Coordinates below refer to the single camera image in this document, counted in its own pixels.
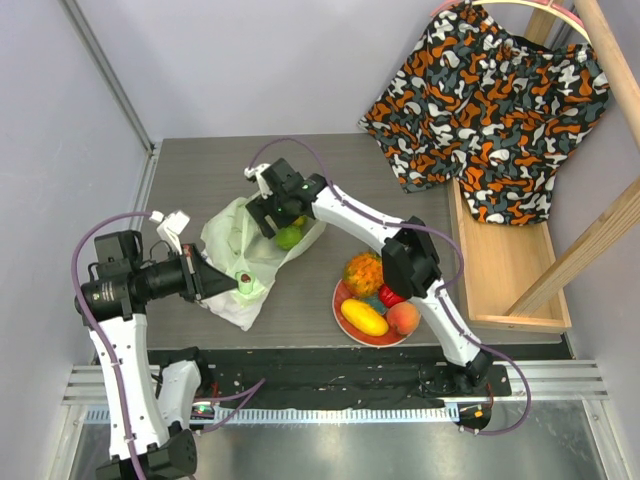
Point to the light green plastic bag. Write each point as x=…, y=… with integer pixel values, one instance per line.
x=234, y=245

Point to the wooden tray frame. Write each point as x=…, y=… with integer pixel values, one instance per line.
x=512, y=278

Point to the fake peach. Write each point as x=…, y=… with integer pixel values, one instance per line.
x=404, y=317

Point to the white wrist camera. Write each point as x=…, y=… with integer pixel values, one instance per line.
x=169, y=227
x=256, y=175

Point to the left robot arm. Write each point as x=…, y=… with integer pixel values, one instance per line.
x=149, y=413

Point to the camouflage patterned shorts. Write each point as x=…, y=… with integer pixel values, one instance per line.
x=492, y=111

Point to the orange fake pineapple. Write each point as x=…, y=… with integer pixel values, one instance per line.
x=363, y=274

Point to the wooden hoop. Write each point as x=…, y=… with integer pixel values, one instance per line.
x=520, y=6

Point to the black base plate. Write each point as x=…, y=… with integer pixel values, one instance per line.
x=338, y=378

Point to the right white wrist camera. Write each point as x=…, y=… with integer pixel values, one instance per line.
x=256, y=175

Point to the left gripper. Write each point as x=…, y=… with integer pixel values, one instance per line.
x=200, y=278

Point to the fake yellow lemon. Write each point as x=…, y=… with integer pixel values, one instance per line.
x=364, y=317

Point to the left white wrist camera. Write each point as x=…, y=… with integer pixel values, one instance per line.
x=169, y=227

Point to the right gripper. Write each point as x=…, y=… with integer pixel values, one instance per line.
x=261, y=216

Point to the perforated metal rail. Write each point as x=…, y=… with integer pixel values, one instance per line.
x=446, y=414

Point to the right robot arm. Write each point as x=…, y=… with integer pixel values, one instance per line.
x=410, y=263

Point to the fake green lime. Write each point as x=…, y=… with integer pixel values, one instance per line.
x=288, y=237

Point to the red fake pepper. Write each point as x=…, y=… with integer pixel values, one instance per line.
x=388, y=297

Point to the fake mango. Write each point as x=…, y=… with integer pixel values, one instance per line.
x=300, y=221

